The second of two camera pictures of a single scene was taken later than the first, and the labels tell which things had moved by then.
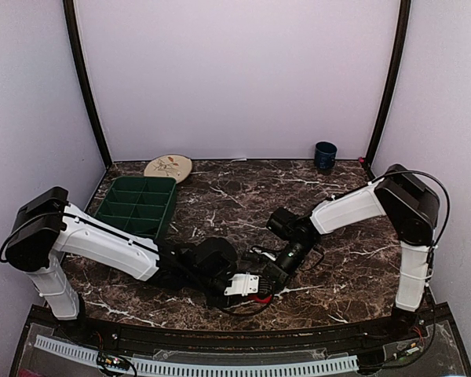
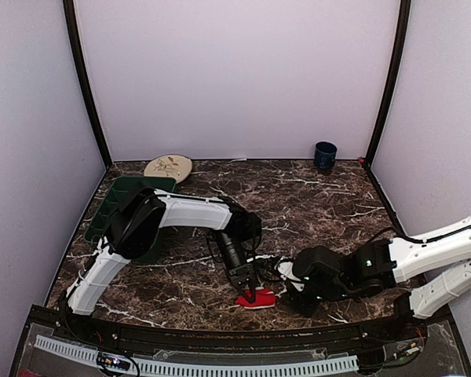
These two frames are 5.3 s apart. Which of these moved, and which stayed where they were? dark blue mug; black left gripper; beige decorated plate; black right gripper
Moved: black right gripper; black left gripper
Stayed: beige decorated plate; dark blue mug
